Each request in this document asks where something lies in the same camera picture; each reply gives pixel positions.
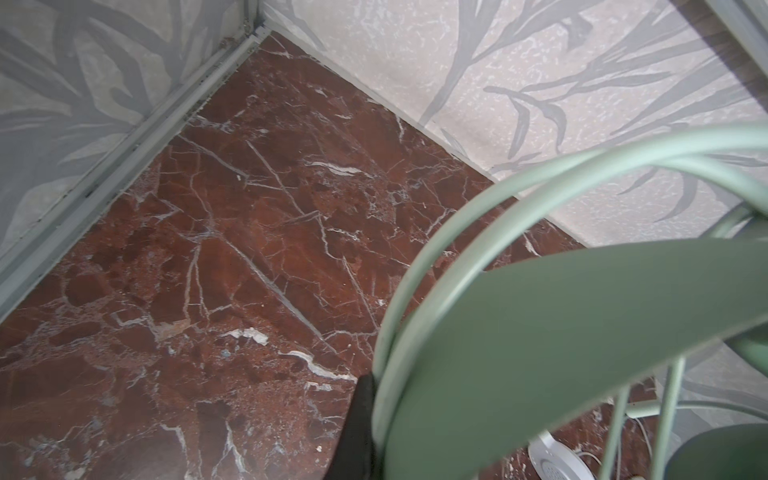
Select mint green headphones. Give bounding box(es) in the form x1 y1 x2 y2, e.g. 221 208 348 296
371 122 767 479

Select white headphones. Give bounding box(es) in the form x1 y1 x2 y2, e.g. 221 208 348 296
527 431 595 480

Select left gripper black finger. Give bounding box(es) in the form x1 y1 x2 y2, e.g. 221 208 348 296
323 373 381 480

